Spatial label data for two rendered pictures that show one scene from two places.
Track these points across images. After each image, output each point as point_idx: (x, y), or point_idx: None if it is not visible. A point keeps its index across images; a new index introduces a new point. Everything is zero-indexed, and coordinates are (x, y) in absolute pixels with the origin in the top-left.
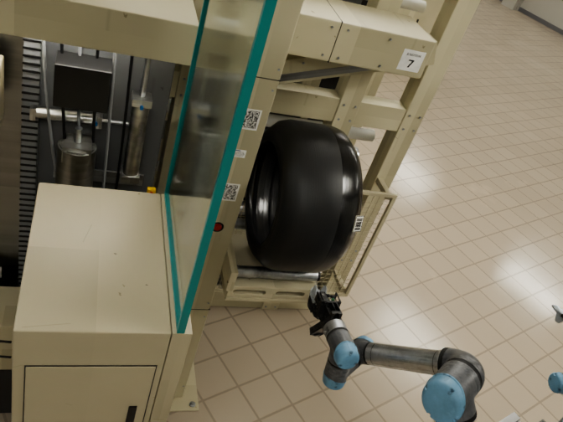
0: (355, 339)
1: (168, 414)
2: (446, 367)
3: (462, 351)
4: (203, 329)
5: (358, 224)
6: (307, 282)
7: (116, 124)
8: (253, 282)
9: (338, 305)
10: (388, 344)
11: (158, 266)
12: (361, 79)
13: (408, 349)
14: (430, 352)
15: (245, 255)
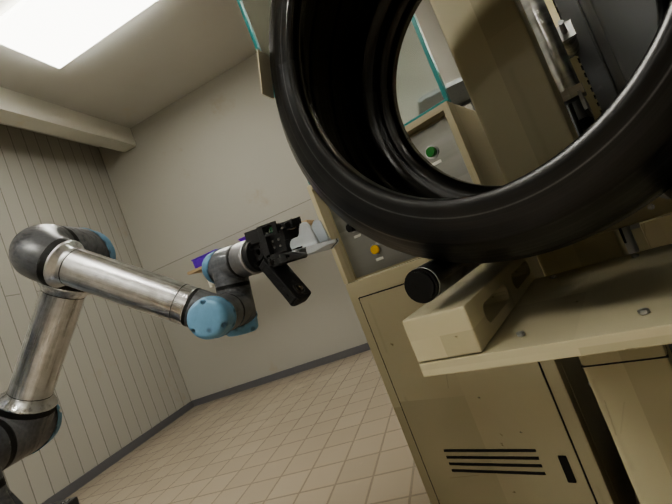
0: (226, 300)
1: (342, 278)
2: (81, 229)
3: (44, 228)
4: (610, 430)
5: (265, 77)
6: (436, 306)
7: (561, 29)
8: (476, 270)
9: (260, 234)
10: (161, 277)
11: None
12: None
13: (126, 263)
14: (91, 251)
15: (629, 270)
